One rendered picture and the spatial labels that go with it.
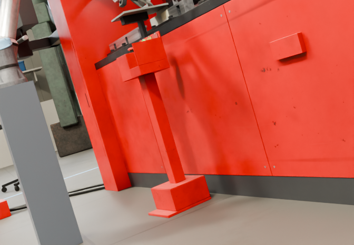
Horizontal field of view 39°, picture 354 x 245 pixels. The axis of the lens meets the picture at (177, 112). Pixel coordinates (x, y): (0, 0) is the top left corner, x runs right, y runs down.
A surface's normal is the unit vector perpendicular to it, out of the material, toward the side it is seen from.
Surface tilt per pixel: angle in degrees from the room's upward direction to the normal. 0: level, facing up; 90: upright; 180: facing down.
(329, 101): 90
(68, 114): 89
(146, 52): 90
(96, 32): 90
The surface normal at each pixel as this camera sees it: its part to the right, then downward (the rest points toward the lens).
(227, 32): -0.84, 0.27
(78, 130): 0.07, 0.03
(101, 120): 0.47, -0.10
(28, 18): 0.65, -0.15
